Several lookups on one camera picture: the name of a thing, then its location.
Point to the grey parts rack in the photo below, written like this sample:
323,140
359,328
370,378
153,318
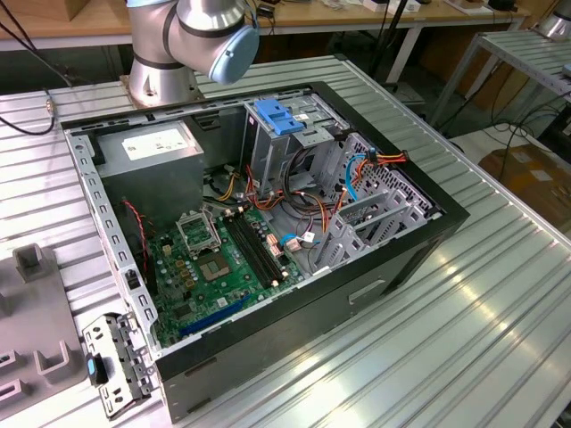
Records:
35,312

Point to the blue plastic drive latch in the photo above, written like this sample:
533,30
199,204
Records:
276,118

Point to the brown cardboard box on desk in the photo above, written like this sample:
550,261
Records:
53,8

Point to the white metal slat side table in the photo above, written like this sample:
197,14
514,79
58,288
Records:
526,53

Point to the long wooden desk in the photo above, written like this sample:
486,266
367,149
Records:
312,15

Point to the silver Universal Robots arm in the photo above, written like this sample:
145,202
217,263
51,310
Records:
196,27

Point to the grey metal drive cage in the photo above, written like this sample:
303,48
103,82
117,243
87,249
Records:
272,156

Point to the metal expansion slot bracket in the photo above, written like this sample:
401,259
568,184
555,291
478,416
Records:
100,334

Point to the black case fan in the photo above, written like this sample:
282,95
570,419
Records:
151,276

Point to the black open PC case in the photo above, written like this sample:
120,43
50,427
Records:
276,339

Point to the blue expansion slot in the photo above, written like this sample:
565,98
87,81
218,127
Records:
209,318

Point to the black RAM slot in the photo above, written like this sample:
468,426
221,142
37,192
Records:
244,250
262,246
256,248
250,249

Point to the green motherboard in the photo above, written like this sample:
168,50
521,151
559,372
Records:
236,285

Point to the CPU socket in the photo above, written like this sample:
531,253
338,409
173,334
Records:
213,267

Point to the grey power supply unit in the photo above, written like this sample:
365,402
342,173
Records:
151,187

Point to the black latch with blue tab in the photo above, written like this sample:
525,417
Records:
92,367

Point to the brown cardboard box on floor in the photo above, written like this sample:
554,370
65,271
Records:
535,178

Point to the black tripod stand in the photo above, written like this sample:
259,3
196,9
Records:
390,35

